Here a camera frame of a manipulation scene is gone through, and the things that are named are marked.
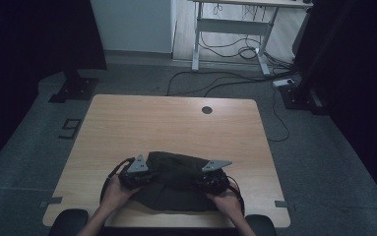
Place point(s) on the person's right hand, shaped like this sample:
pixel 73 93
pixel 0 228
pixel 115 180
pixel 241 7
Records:
pixel 227 203

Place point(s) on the dark green cloth garment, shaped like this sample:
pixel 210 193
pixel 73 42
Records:
pixel 176 170

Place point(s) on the black stand base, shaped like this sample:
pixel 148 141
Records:
pixel 76 88
pixel 299 98

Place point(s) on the black chair armrest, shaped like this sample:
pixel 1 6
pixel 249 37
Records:
pixel 261 225
pixel 68 222

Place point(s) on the white power strip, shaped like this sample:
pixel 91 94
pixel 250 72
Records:
pixel 282 82

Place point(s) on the white metal frame desk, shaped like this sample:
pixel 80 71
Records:
pixel 233 25

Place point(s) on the grey tape strip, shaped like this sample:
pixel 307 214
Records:
pixel 282 204
pixel 51 201

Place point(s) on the person's left hand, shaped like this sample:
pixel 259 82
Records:
pixel 115 193

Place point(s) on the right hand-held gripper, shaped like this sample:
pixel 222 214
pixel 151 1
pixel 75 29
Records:
pixel 214 180

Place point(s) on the dark round table grommet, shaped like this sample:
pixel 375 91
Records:
pixel 207 110

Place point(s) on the black curtain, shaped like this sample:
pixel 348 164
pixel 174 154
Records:
pixel 356 82
pixel 28 49

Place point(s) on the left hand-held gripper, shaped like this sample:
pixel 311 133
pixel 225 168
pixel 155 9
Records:
pixel 137 175

